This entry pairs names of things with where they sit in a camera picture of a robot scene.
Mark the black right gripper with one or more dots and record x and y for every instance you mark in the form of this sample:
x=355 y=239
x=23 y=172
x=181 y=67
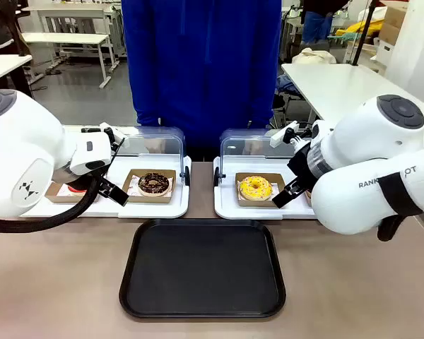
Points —
x=303 y=164

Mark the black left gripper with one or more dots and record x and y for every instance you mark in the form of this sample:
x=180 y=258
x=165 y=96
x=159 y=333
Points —
x=85 y=182

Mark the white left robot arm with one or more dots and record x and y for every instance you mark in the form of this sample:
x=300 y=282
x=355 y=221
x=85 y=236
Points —
x=24 y=148

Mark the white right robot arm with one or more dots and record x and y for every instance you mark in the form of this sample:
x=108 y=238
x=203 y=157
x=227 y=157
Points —
x=367 y=159

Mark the brown cardboard donut tray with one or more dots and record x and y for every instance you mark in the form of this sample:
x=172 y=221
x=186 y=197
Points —
x=132 y=176
x=277 y=178
x=308 y=197
x=56 y=194

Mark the chocolate sprinkled donut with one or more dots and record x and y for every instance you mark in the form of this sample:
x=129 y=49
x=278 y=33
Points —
x=146 y=189

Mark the red glazed donut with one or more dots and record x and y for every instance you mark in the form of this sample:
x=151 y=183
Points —
x=78 y=190

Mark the yellow sprinkled donut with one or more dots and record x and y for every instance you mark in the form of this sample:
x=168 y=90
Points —
x=249 y=190

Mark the white display tray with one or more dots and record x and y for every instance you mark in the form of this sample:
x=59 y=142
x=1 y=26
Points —
x=229 y=210
x=152 y=210

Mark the black plastic serving tray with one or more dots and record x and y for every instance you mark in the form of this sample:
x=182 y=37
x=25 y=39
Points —
x=202 y=270

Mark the clear plastic display lid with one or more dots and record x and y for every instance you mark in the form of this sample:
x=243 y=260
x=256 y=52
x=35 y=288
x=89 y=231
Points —
x=247 y=141
x=162 y=141

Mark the blue denim cloth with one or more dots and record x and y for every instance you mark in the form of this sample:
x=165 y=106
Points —
x=288 y=88

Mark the large white table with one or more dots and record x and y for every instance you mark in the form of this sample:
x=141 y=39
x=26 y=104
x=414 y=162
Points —
x=339 y=84

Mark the cream fabric bag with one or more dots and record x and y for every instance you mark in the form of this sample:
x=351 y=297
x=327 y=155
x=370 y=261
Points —
x=314 y=56

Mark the person in blue coat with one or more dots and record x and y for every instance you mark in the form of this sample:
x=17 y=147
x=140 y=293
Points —
x=201 y=70

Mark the white workbench table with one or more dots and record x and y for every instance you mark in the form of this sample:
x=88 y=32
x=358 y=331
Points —
x=67 y=39

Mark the white table with black legs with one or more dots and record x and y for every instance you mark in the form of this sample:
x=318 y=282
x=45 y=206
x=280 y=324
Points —
x=3 y=67

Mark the bystander in blue jeans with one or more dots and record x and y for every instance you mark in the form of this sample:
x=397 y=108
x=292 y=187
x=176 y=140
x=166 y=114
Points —
x=316 y=24

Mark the white storage box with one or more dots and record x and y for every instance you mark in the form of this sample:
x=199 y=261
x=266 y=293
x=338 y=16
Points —
x=385 y=53

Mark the black stand pole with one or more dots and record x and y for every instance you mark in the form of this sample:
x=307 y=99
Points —
x=364 y=31

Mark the white desk with shelf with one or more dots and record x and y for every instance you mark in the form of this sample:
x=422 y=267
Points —
x=74 y=10

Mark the yellow cloth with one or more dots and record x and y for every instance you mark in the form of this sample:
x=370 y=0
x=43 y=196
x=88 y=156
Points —
x=369 y=28

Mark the bystander in dark clothes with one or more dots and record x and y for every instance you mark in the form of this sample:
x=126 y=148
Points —
x=0 y=28

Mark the brown cardboard box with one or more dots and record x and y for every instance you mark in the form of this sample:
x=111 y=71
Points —
x=394 y=21

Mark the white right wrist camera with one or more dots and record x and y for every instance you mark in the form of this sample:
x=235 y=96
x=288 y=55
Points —
x=282 y=136

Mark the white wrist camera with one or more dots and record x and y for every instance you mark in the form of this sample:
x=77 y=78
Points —
x=282 y=136
x=104 y=132

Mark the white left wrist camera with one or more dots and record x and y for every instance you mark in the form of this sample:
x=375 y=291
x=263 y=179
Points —
x=104 y=132

